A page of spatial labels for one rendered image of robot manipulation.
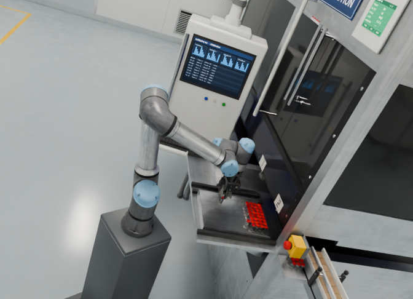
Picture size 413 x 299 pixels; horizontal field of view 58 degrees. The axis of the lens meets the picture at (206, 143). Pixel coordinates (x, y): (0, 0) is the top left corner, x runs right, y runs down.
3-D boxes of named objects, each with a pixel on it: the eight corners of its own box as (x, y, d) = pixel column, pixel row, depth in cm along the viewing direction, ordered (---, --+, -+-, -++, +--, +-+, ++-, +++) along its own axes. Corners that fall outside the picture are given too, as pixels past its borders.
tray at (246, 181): (260, 170, 235) (262, 166, 233) (271, 198, 213) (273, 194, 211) (209, 160, 226) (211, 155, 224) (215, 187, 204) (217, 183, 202)
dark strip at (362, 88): (283, 219, 181) (371, 69, 141) (286, 226, 177) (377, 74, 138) (281, 218, 181) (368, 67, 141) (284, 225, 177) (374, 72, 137)
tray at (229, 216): (256, 205, 203) (259, 200, 202) (267, 242, 182) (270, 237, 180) (196, 194, 195) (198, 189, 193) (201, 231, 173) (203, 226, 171)
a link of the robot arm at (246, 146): (238, 135, 175) (254, 138, 177) (230, 153, 180) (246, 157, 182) (241, 144, 168) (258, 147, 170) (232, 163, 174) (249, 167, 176)
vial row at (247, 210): (245, 208, 198) (249, 201, 196) (252, 233, 183) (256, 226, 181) (241, 207, 198) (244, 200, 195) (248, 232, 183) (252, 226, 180)
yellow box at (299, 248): (298, 247, 174) (305, 236, 170) (303, 259, 168) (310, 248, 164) (284, 244, 172) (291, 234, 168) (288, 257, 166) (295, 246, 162)
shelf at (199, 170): (257, 168, 240) (259, 165, 239) (289, 255, 182) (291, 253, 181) (185, 153, 227) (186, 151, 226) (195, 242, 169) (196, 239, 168)
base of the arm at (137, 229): (130, 241, 167) (135, 226, 162) (115, 218, 175) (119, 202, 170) (158, 232, 177) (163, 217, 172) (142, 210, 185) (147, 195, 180)
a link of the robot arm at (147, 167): (131, 200, 175) (140, 95, 146) (133, 179, 187) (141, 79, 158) (157, 201, 177) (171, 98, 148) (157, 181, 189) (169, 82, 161)
